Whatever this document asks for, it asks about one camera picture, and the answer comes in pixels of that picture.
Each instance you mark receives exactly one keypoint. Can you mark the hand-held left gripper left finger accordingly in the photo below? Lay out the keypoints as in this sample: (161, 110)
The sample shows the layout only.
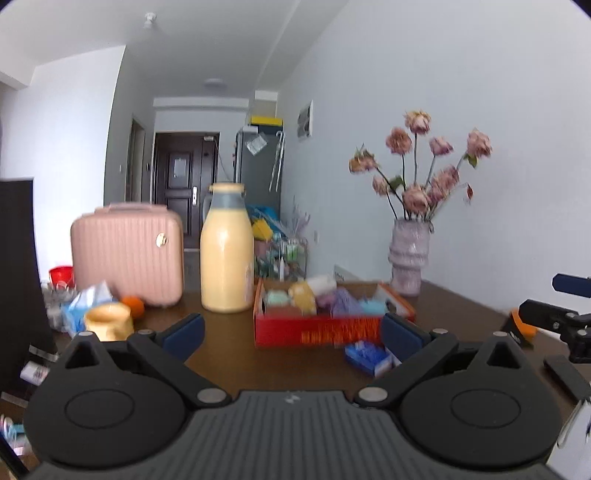
(187, 333)

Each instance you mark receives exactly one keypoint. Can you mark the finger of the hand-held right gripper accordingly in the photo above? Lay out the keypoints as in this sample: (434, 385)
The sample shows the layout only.
(545, 314)
(572, 284)

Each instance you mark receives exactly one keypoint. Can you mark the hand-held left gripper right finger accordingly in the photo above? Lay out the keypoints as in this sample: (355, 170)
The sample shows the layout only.
(401, 336)

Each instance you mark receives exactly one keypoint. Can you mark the purple soft cloth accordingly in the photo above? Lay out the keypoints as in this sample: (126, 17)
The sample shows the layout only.
(344, 303)

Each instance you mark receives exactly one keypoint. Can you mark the white soft pad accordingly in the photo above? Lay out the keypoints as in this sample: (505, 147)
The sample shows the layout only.
(322, 284)

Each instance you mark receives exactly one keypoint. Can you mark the green soft sponge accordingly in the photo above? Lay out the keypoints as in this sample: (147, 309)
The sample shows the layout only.
(279, 300)

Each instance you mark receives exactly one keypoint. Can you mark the red cardboard box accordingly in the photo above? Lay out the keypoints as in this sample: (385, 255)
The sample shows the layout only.
(295, 330)

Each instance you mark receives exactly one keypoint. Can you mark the yellow plush toy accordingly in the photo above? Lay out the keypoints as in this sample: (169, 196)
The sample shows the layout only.
(302, 297)

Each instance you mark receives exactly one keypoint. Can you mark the orange black object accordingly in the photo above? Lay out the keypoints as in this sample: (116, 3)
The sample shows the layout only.
(524, 328)

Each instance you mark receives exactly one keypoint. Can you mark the black rectangular block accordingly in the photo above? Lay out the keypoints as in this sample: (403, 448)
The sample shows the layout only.
(568, 376)

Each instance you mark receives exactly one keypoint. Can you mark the blue white packet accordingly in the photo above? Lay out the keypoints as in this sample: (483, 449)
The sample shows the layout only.
(367, 357)

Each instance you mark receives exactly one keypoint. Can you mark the orange fruit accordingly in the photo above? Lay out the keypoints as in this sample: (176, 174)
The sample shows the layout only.
(135, 305)

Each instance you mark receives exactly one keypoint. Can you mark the pink textured vase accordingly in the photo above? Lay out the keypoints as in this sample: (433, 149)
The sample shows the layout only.
(408, 258)

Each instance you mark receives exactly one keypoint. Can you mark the yellow mug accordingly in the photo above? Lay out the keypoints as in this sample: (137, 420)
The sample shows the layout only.
(108, 322)

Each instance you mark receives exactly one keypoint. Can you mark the white sheet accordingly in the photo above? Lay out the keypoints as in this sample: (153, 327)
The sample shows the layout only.
(577, 424)

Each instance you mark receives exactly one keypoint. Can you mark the white leaning poster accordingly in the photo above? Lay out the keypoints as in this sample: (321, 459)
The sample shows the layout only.
(347, 274)

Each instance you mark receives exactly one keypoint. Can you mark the yellow thermos bottle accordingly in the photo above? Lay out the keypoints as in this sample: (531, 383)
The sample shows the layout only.
(226, 258)

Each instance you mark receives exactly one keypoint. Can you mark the pink hard-shell suitcase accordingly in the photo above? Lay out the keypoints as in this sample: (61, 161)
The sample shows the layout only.
(124, 254)

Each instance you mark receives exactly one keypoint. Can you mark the blue tissue pack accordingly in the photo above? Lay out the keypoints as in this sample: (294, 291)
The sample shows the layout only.
(81, 307)

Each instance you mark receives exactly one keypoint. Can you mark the red bucket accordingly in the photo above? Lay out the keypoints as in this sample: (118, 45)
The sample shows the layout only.
(62, 275)

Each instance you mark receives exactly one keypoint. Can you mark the dried pink rose bouquet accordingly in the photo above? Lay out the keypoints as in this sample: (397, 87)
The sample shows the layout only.
(418, 194)

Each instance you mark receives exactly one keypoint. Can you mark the dark brown entrance door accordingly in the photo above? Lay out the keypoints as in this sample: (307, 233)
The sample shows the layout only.
(178, 180)

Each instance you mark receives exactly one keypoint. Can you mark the grey refrigerator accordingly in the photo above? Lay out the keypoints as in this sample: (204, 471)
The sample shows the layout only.
(256, 175)

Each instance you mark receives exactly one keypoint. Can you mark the black speaker box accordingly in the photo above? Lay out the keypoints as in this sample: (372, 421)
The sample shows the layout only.
(21, 277)

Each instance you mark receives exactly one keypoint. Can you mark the white umbrella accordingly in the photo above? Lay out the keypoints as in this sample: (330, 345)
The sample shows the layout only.
(277, 161)

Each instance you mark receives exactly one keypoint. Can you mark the clear plastic bag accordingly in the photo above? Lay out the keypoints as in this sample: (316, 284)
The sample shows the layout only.
(256, 144)

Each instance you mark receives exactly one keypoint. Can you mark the yellow box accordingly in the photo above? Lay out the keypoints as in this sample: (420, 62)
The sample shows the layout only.
(266, 121)

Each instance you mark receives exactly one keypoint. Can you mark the white ceiling fixture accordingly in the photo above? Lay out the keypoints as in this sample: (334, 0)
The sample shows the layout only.
(149, 20)

